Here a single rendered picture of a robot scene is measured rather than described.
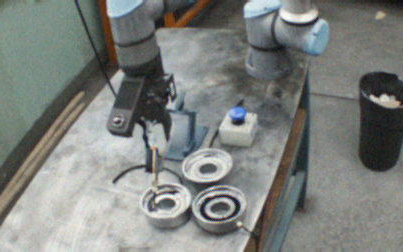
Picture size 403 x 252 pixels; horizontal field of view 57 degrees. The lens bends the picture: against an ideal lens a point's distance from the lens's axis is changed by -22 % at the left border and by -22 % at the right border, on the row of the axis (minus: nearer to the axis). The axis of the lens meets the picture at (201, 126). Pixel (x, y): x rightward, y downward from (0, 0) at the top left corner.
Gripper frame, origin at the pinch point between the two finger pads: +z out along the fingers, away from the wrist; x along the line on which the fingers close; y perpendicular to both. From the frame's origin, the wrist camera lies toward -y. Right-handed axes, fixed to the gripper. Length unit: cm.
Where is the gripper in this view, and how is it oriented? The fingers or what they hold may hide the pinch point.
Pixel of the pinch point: (154, 154)
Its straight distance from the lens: 89.9
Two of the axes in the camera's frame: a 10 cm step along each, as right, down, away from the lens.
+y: 3.2, -6.0, 7.3
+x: -9.4, -0.9, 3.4
